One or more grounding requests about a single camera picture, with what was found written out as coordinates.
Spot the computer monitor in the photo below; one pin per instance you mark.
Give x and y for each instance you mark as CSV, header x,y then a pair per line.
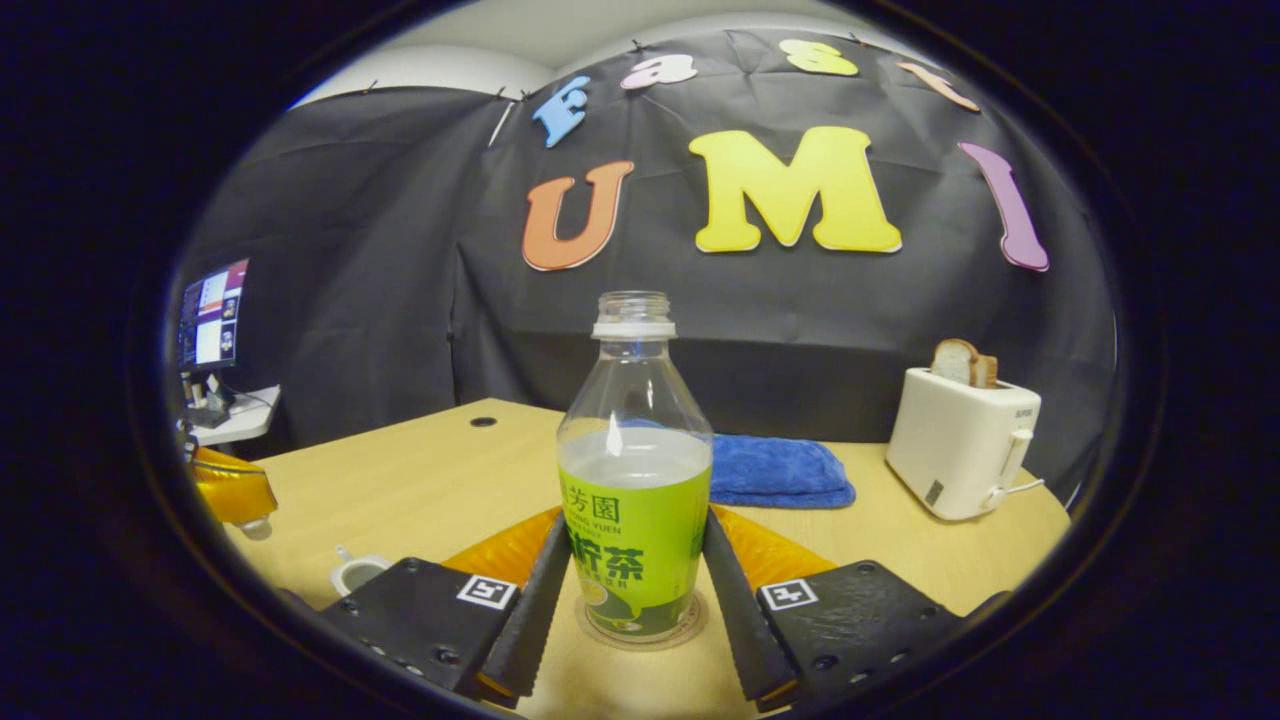
x,y
213,315

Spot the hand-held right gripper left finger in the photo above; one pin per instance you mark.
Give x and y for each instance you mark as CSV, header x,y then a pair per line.
x,y
535,610

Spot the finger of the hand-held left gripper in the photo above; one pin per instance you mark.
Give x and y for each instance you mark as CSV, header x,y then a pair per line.
x,y
235,490

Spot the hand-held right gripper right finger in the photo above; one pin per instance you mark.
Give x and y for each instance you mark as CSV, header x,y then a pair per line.
x,y
740,620

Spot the green label water bottle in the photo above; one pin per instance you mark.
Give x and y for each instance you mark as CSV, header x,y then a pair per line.
x,y
635,520

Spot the toasted bread slice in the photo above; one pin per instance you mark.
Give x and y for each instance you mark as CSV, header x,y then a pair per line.
x,y
960,363

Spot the white side table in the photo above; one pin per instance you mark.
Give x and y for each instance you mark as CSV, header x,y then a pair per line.
x,y
250,412

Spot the black backdrop cloth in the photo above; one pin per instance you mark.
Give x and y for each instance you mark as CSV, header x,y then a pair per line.
x,y
380,250

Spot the blue folded towel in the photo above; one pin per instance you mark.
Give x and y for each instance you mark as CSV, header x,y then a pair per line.
x,y
780,470

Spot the round wooden coaster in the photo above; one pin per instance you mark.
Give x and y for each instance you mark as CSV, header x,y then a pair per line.
x,y
640,645

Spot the white toaster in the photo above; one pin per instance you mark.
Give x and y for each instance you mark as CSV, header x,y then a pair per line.
x,y
955,445

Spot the white floral teacup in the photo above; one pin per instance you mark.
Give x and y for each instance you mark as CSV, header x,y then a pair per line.
x,y
355,575

